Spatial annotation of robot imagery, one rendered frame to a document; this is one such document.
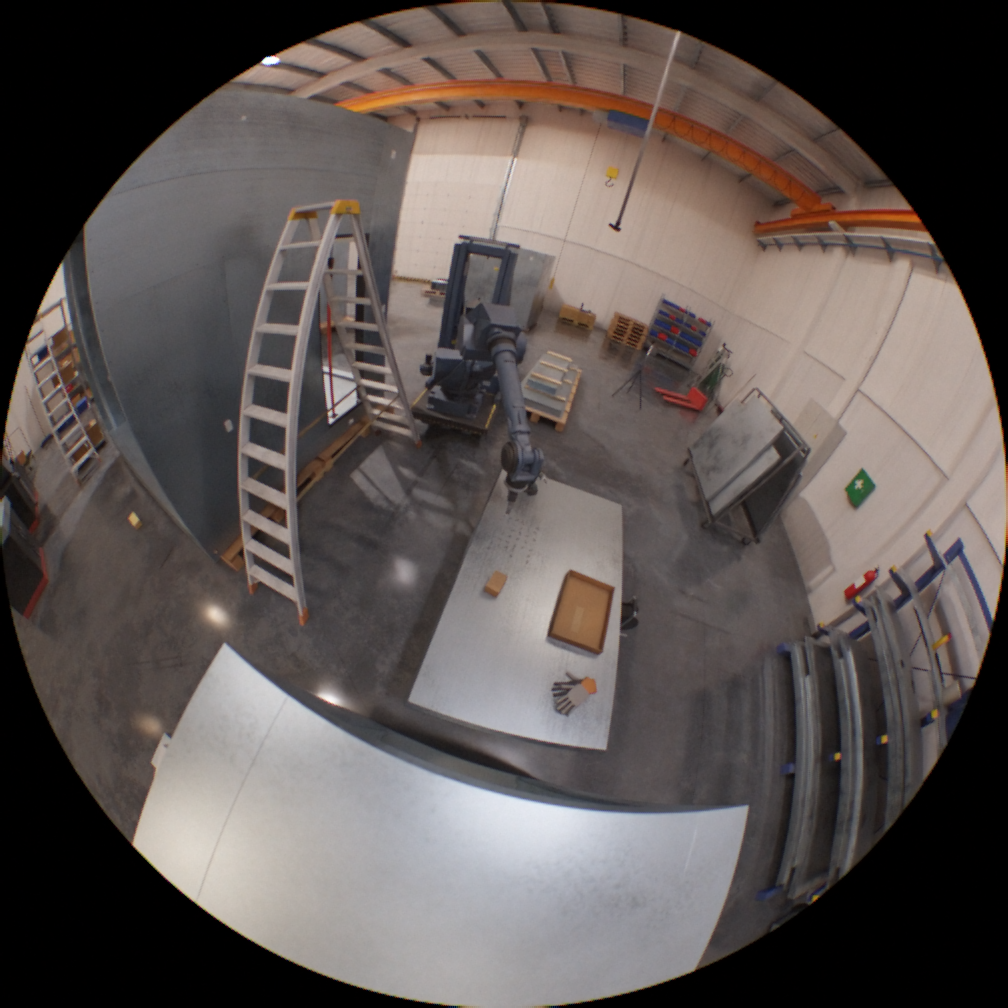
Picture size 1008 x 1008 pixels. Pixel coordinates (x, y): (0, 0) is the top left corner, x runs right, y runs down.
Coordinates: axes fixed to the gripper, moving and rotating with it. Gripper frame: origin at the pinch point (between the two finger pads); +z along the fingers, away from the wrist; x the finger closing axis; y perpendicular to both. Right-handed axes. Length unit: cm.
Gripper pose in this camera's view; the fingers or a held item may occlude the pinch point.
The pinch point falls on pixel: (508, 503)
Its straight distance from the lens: 192.7
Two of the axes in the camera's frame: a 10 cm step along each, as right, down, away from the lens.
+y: -9.7, -2.1, -1.0
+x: -0.8, 7.2, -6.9
